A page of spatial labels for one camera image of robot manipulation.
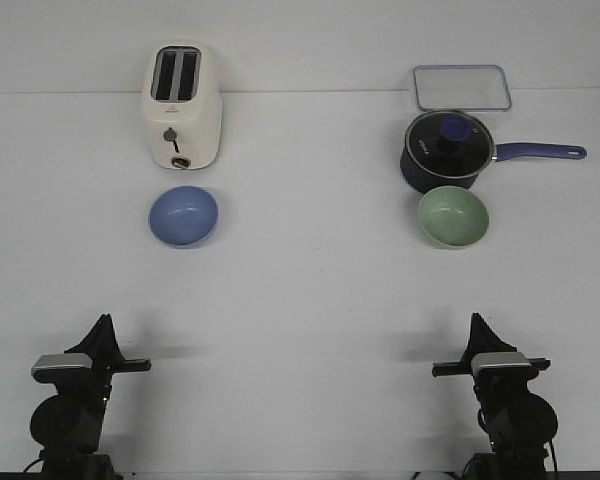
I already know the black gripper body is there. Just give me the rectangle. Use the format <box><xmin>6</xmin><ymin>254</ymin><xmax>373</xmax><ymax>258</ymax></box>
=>
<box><xmin>432</xmin><ymin>356</ymin><xmax>550</xmax><ymax>400</ymax></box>
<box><xmin>54</xmin><ymin>359</ymin><xmax>152</xmax><ymax>403</ymax></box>

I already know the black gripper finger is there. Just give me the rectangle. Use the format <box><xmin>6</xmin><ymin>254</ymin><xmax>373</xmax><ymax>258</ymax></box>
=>
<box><xmin>65</xmin><ymin>314</ymin><xmax>124</xmax><ymax>361</ymax></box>
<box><xmin>461</xmin><ymin>312</ymin><xmax>484</xmax><ymax>363</ymax></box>
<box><xmin>482</xmin><ymin>320</ymin><xmax>516</xmax><ymax>353</ymax></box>

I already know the green bowl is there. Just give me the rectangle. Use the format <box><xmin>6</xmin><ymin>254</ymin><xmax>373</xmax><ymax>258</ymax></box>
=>
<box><xmin>417</xmin><ymin>186</ymin><xmax>490</xmax><ymax>249</ymax></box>

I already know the blue bowl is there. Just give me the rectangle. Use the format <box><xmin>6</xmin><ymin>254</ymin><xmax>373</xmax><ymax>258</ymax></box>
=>
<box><xmin>148</xmin><ymin>185</ymin><xmax>219</xmax><ymax>249</ymax></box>

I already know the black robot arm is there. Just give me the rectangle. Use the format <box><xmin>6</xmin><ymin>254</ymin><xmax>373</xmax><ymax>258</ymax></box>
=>
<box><xmin>432</xmin><ymin>313</ymin><xmax>558</xmax><ymax>479</ymax></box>
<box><xmin>30</xmin><ymin>314</ymin><xmax>151</xmax><ymax>479</ymax></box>

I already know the dark blue saucepan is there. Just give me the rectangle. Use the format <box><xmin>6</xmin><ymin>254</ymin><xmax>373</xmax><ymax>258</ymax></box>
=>
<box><xmin>400</xmin><ymin>132</ymin><xmax>587</xmax><ymax>194</ymax></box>

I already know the glass pot lid blue knob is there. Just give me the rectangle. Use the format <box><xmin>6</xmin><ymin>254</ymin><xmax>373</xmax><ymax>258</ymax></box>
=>
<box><xmin>404</xmin><ymin>110</ymin><xmax>496</xmax><ymax>179</ymax></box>

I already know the white two-slot toaster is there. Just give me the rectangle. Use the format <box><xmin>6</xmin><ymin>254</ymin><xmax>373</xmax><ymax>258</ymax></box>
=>
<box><xmin>141</xmin><ymin>40</ymin><xmax>223</xmax><ymax>170</ymax></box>

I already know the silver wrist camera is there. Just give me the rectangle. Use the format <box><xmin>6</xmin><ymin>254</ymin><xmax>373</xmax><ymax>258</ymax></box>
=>
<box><xmin>470</xmin><ymin>351</ymin><xmax>531</xmax><ymax>378</ymax></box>
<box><xmin>31</xmin><ymin>353</ymin><xmax>93</xmax><ymax>384</ymax></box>

